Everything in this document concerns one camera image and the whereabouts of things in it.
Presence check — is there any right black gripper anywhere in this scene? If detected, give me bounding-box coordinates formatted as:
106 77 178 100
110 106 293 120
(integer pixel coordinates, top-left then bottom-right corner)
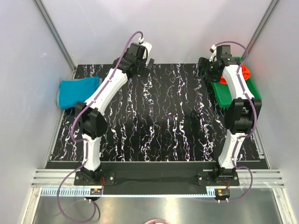
193 57 221 83

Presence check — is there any orange t shirt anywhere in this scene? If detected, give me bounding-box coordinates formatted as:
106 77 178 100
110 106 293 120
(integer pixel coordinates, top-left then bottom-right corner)
219 65 250 85

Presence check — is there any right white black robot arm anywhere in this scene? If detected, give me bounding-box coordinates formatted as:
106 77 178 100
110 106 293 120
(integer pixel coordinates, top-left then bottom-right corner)
196 42 262 187

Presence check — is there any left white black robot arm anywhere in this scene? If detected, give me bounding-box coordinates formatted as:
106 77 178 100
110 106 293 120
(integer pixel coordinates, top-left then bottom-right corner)
75 41 154 185

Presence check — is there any green plastic tray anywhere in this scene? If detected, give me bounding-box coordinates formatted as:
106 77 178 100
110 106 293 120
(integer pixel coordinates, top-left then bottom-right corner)
212 57 262 108

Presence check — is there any folded teal t shirt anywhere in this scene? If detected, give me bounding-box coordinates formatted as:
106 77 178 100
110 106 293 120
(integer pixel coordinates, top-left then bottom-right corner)
56 77 102 110

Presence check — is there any right orange black connector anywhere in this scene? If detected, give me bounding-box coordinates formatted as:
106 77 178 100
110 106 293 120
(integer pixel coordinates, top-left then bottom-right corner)
215 189 230 198

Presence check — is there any orange black connector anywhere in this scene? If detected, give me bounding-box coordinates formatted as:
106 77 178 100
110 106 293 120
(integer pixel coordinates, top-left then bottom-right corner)
215 189 230 198
90 189 103 195

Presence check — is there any left orange black connector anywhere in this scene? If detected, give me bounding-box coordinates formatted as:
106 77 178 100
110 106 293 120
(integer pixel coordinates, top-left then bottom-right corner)
90 189 103 195

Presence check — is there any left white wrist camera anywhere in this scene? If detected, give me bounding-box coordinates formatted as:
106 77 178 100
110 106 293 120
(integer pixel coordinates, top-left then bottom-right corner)
138 37 152 59

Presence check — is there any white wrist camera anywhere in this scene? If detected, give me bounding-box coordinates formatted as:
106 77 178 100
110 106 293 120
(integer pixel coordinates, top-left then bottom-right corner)
138 37 152 59
209 45 217 63

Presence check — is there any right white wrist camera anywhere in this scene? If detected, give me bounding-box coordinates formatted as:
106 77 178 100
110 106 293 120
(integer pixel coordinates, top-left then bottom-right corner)
209 45 217 63

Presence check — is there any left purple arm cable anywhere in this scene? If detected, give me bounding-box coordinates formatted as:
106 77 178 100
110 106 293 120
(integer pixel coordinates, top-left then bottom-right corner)
57 31 144 221

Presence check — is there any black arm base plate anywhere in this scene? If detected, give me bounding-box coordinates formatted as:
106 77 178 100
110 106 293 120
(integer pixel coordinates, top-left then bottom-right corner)
74 161 240 186

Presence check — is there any pink cable loop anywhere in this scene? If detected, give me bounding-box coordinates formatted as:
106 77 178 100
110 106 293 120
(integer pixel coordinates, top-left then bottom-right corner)
144 218 170 224

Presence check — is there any aluminium frame rail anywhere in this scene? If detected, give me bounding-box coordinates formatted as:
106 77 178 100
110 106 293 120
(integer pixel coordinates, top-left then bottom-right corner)
32 169 284 188

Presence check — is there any white slotted cable duct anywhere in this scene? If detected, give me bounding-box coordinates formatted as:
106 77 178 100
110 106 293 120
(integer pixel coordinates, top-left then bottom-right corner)
41 188 217 196

